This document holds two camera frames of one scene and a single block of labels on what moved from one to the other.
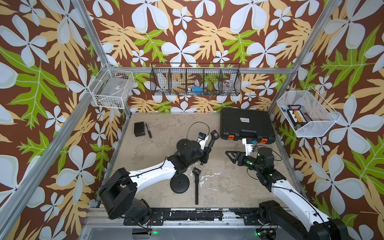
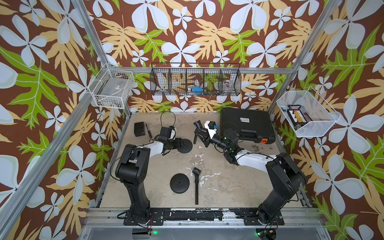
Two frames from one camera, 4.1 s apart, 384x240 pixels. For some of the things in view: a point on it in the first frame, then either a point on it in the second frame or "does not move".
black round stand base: x=183 y=145 does not move
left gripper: x=206 y=153 -> x=178 y=143
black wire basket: x=195 y=79 does not move
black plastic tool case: x=237 y=123 does not move
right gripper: x=240 y=156 -> x=208 y=139
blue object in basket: x=198 y=90 does not move
